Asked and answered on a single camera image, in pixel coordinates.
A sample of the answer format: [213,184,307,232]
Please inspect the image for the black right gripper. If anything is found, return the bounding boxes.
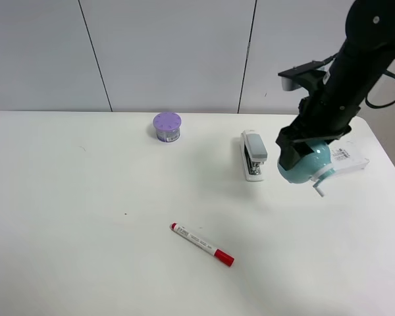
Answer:
[276,87,361,171]

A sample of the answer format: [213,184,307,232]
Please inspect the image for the teal pencil sharpener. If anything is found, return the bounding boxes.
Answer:
[277,141,335,198]

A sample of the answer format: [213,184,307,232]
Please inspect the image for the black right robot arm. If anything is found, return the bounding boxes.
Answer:
[276,1,395,145]

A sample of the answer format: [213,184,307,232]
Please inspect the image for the white grey stapler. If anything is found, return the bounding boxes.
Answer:
[240,130,268,182]

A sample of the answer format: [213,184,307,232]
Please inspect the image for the white Snowhite cardboard box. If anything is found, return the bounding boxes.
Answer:
[329,141,369,176]

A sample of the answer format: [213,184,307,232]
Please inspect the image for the red white marker pen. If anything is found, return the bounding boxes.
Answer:
[171,223,234,267]

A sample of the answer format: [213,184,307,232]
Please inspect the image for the purple lidded round container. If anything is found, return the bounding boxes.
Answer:
[153,112,182,143]

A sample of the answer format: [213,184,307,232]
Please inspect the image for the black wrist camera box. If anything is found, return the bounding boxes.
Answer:
[278,61,326,95]

